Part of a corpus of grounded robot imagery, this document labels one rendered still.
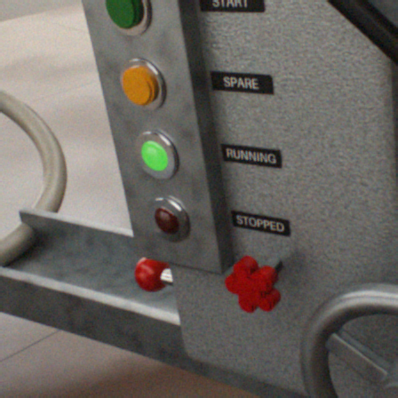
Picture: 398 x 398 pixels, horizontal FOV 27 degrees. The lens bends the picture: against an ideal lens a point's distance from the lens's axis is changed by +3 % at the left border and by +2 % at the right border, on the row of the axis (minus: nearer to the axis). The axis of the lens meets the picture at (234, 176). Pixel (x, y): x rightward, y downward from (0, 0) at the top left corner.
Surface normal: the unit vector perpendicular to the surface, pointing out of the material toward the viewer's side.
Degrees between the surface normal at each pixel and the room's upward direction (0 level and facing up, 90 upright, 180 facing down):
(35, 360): 0
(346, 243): 90
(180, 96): 90
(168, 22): 90
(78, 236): 90
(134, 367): 0
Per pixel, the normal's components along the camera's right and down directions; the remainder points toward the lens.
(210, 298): -0.54, 0.41
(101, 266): -0.11, -0.90
